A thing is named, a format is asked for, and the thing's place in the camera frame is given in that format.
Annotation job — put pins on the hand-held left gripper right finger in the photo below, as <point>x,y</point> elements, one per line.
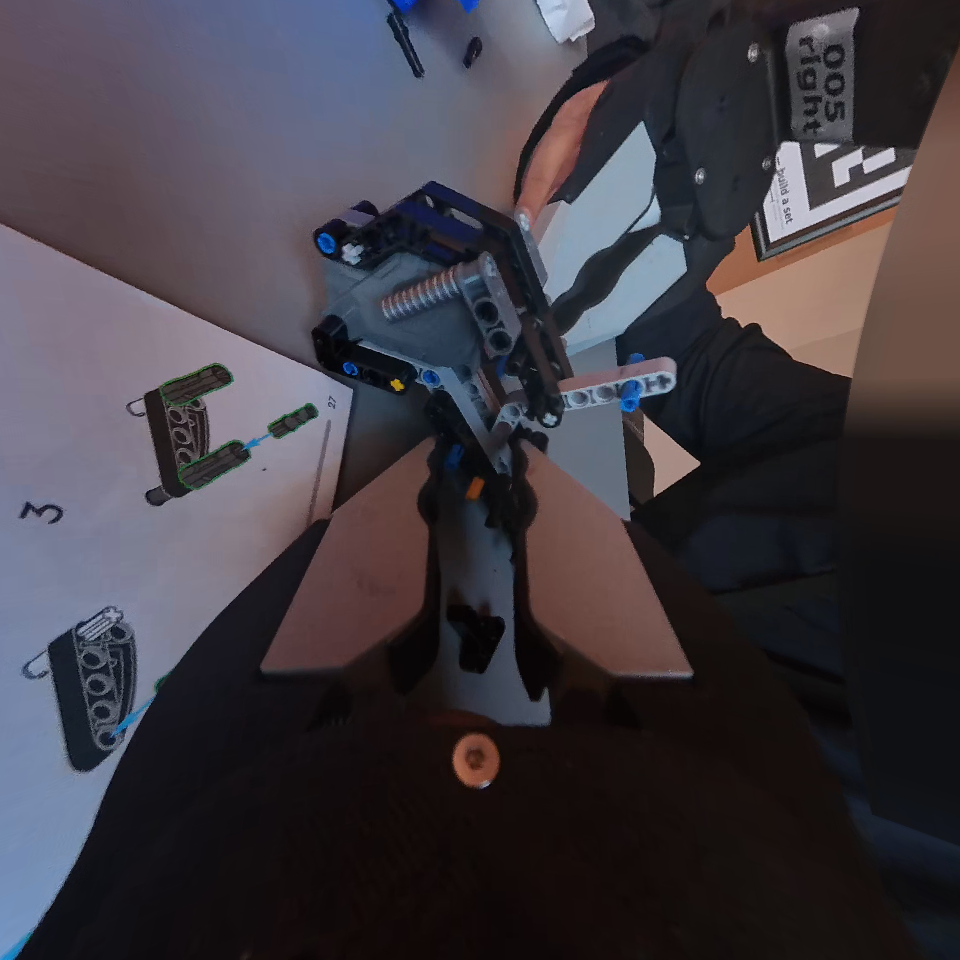
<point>600,592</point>

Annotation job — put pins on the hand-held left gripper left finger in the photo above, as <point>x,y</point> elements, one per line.
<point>360,592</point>

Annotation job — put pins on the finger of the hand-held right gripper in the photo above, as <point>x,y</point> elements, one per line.
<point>596,336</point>
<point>607,195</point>

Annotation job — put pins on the black grey lego assembly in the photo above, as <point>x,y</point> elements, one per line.
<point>435,315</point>

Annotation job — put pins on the person's right forearm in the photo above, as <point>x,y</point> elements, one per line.
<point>750,390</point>

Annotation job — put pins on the small black lego piece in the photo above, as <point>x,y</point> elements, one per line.
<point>474,637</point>

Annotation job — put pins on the short black lego pin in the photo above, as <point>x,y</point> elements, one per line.
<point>472,52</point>

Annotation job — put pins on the long black lego pin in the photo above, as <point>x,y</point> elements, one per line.
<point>405,45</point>

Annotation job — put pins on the lego instruction booklet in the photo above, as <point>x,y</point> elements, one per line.
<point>112,450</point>

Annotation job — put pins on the person's right hand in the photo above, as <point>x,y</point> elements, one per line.
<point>559,142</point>

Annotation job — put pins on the person's lap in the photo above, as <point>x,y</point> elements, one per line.
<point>750,585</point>

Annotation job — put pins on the white plastic bag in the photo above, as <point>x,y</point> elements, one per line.
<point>566,19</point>

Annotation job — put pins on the cardboard box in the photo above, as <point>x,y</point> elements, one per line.
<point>787,300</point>

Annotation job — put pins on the blue plastic bin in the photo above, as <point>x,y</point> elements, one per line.
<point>401,4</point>

